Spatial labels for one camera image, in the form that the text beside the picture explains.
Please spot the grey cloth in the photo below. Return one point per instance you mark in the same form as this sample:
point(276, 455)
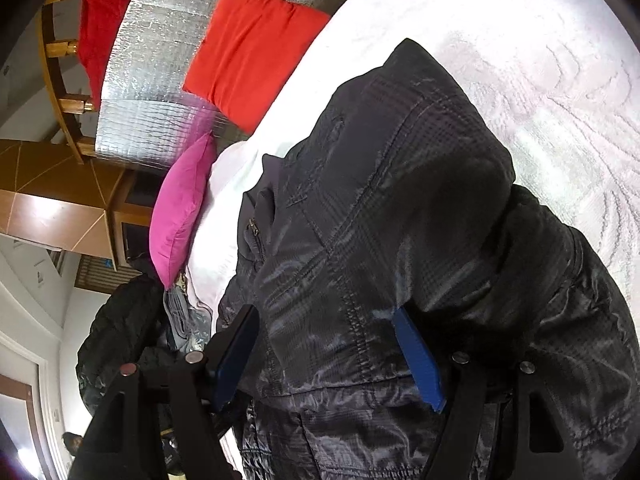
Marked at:
point(176, 310)

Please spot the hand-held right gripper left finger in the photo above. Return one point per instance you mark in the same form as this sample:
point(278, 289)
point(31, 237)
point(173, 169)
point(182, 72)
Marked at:
point(234, 357)

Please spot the silver foil sheet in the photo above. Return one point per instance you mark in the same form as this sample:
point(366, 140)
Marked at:
point(160, 35)

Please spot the white door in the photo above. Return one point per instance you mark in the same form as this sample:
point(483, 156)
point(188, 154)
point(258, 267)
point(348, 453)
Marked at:
point(25, 410)

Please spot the red pillow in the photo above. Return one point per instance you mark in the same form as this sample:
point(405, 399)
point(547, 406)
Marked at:
point(250, 50)

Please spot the white blanket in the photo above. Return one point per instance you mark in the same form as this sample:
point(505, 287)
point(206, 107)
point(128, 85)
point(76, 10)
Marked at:
point(500, 35)

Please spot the wooden cabinet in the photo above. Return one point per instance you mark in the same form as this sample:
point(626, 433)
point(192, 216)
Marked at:
point(50, 195)

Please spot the pile of black clothes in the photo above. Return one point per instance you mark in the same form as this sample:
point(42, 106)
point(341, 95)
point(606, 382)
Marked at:
point(115, 320)

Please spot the magenta pillow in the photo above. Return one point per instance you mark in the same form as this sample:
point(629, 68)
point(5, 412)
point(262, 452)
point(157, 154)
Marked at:
point(180, 210)

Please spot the black jacket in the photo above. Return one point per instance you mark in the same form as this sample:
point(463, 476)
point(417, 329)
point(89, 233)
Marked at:
point(375, 210)

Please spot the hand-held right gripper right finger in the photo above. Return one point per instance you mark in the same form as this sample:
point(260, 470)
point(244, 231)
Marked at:
point(419, 360)

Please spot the red cloth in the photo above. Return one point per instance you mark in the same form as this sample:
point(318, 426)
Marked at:
point(105, 10)

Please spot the clear plastic bag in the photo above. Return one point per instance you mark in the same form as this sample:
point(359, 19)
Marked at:
point(200, 335)

